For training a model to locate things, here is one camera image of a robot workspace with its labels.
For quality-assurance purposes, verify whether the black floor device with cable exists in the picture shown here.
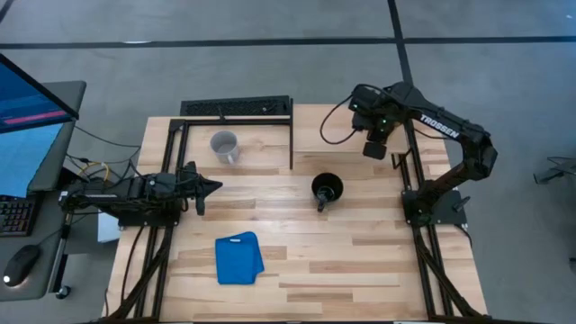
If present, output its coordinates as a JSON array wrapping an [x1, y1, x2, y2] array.
[[533, 155, 576, 185]]

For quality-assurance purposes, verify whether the white box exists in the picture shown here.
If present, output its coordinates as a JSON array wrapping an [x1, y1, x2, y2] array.
[[97, 211, 121, 244]]

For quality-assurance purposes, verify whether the black aluminium frame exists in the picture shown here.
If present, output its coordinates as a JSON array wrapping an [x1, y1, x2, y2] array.
[[102, 98, 294, 323], [390, 98, 492, 323]]

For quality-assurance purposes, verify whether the grey floral print mug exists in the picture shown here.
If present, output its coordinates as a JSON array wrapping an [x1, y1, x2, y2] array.
[[209, 130, 240, 166]]

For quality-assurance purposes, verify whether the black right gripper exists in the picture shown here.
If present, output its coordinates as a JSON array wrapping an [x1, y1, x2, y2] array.
[[348, 83, 400, 162]]

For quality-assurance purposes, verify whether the yellow cable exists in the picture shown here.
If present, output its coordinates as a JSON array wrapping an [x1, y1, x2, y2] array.
[[76, 160, 112, 182]]

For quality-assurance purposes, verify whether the black computer mouse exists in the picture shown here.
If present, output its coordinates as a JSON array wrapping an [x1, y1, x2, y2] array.
[[2, 244, 42, 288]]

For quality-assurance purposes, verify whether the black keyboard on table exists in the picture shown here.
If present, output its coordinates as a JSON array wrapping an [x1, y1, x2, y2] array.
[[179, 94, 292, 117]]

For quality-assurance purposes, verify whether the black mug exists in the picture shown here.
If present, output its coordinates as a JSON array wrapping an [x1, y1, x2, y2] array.
[[310, 172, 345, 213]]

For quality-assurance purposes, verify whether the computer monitor blue screen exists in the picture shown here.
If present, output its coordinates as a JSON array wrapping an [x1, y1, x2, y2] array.
[[0, 52, 81, 199]]

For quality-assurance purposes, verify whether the grey side desk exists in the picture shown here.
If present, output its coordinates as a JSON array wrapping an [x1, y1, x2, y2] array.
[[0, 80, 87, 302]]

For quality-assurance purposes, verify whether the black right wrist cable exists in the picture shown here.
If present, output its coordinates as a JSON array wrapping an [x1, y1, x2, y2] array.
[[319, 93, 362, 147]]

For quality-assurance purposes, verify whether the black cable bundle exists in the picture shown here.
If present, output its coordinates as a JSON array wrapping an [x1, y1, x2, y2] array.
[[66, 124, 143, 181]]

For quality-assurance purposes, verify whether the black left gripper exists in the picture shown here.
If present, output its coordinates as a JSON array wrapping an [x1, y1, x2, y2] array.
[[179, 160, 224, 217]]

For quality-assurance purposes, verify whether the blue folded cloth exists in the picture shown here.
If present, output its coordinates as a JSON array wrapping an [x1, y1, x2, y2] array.
[[214, 230, 266, 286]]

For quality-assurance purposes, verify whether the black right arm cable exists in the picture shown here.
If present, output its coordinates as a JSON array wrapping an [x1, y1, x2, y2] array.
[[412, 127, 445, 140]]

